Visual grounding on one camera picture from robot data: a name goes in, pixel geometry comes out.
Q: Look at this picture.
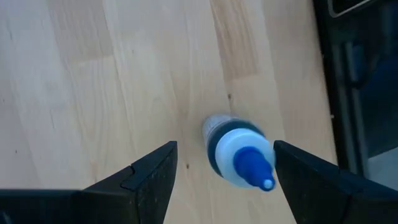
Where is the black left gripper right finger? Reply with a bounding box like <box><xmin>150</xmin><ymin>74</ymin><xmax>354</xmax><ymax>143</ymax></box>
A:
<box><xmin>273</xmin><ymin>139</ymin><xmax>398</xmax><ymax>224</ymax></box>

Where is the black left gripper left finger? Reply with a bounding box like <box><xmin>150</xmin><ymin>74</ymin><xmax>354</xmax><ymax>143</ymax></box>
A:
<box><xmin>0</xmin><ymin>141</ymin><xmax>178</xmax><ymax>224</ymax></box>

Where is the large blue food coloring bottle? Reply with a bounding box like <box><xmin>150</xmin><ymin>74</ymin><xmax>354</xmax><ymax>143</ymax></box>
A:
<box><xmin>201</xmin><ymin>113</ymin><xmax>277</xmax><ymax>192</ymax></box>

